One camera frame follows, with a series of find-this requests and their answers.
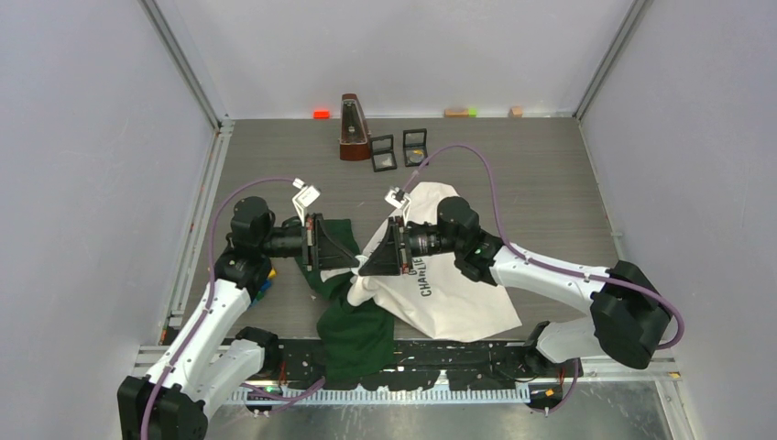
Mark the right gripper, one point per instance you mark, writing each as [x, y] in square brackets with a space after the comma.
[405, 246]

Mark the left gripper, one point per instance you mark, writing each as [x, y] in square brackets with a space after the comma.
[310, 242]

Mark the green and white t-shirt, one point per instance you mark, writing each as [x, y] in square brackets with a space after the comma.
[357, 328]

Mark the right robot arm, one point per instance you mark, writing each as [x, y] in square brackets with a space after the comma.
[625, 318]

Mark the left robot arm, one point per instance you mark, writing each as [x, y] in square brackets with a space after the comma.
[180, 393]

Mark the black box with blue brooch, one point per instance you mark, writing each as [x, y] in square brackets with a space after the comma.
[383, 157]

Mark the black box with gold brooch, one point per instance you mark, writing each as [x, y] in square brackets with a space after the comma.
[414, 146]

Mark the pile of colourful toy bricks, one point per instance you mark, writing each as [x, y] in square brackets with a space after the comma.
[266, 285]

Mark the brown wooden metronome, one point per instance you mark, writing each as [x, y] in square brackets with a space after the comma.
[354, 133]

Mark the tan and green block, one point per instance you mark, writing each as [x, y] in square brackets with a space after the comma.
[454, 112]

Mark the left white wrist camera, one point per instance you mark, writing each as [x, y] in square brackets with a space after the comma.
[306, 195]

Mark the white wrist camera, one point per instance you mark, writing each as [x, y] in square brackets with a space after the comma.
[306, 195]
[400, 202]

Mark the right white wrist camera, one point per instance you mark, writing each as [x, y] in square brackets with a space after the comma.
[400, 202]

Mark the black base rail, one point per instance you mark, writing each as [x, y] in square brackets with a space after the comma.
[417, 364]

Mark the red block at wall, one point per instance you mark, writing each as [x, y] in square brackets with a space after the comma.
[321, 114]

